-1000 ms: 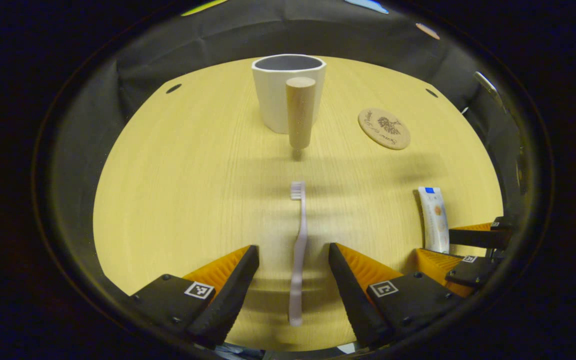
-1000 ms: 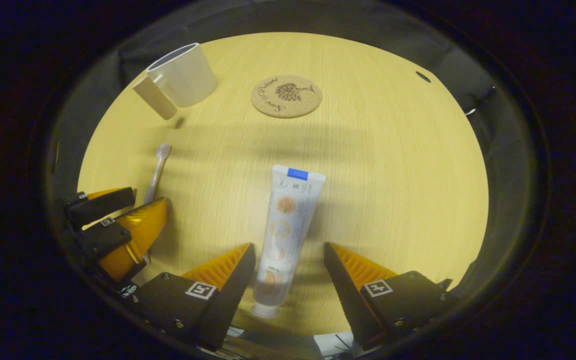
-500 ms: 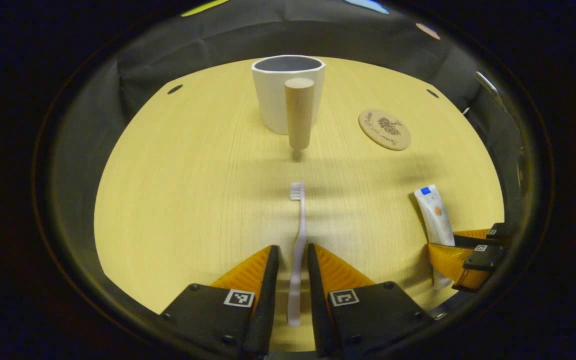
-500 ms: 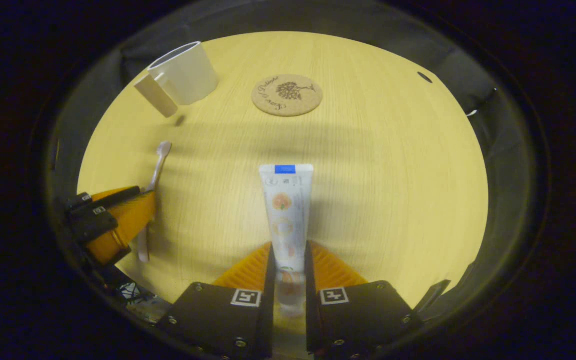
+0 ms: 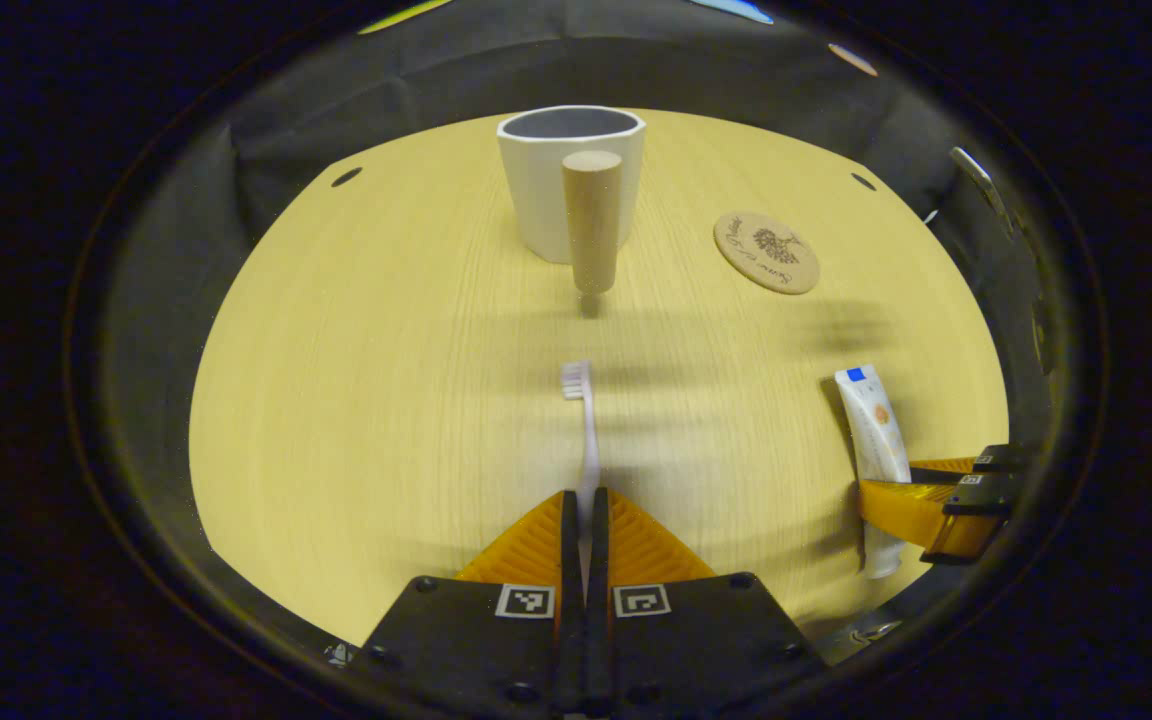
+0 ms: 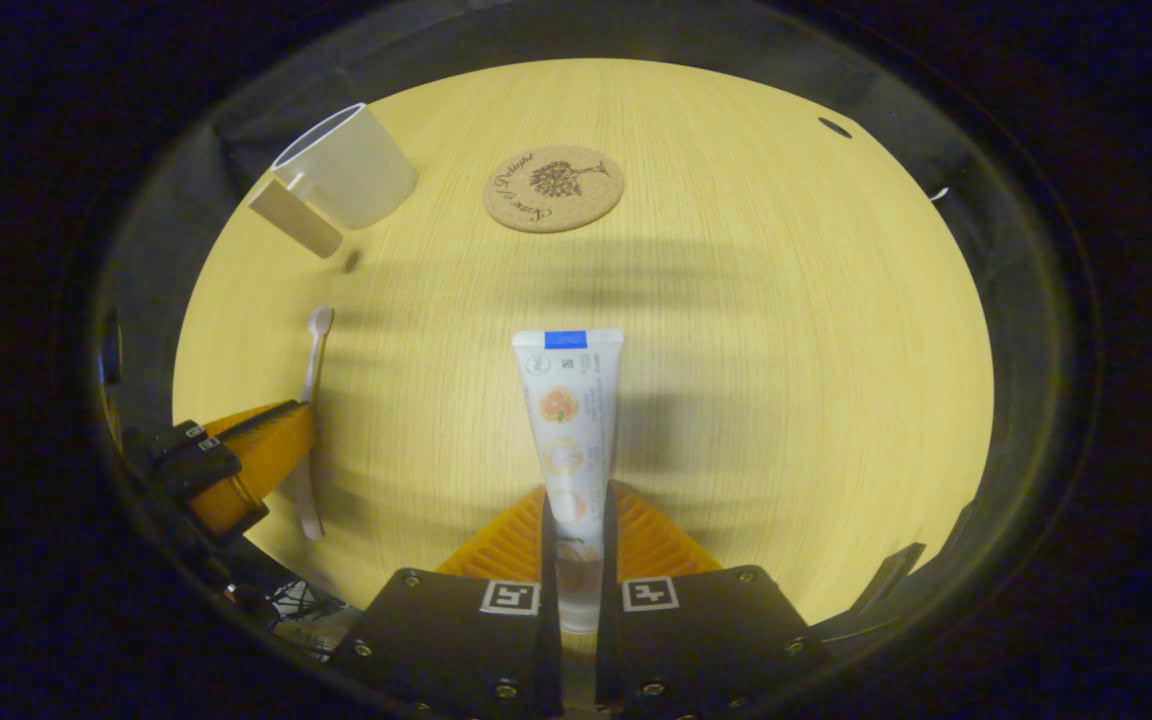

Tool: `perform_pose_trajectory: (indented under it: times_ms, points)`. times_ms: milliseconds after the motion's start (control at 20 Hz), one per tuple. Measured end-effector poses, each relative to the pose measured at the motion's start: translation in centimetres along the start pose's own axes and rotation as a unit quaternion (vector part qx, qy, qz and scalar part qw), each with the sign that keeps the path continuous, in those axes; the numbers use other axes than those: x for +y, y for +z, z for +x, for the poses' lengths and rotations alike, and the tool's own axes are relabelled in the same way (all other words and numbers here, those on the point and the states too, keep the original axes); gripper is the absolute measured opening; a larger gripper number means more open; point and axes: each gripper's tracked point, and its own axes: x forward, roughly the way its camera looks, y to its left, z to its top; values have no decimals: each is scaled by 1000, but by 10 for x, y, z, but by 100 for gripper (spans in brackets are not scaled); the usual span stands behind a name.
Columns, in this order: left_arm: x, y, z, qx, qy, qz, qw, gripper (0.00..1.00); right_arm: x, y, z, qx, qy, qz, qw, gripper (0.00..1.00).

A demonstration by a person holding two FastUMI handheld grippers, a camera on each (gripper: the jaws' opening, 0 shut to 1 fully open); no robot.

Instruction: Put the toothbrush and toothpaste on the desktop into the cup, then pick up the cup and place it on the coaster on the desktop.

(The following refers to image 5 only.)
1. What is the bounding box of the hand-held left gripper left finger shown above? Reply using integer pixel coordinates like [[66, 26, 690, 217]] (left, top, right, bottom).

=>
[[351, 490, 587, 717]]

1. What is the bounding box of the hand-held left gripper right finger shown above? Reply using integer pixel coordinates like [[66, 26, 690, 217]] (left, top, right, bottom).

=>
[[586, 487, 827, 719]]

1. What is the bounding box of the white toothpaste tube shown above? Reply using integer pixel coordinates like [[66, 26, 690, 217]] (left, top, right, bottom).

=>
[[834, 365, 912, 581]]

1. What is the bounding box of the white and pink toothbrush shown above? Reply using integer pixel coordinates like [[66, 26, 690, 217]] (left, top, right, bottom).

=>
[[561, 362, 602, 591]]

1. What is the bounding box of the round cork coaster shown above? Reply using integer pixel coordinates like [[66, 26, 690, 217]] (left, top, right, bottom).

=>
[[713, 211, 821, 296]]

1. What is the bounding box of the white cup with wooden handle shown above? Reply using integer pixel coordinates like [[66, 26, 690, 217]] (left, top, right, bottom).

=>
[[496, 105, 647, 296]]

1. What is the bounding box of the wooden desktop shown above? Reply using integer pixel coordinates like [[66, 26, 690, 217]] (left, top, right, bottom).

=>
[[188, 108, 1010, 646]]

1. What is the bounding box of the metal stand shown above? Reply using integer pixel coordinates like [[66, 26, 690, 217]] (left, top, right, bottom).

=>
[[951, 147, 1017, 236]]

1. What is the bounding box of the black backdrop cloth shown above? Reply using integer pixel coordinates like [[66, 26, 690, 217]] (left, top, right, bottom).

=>
[[101, 0, 1057, 641]]

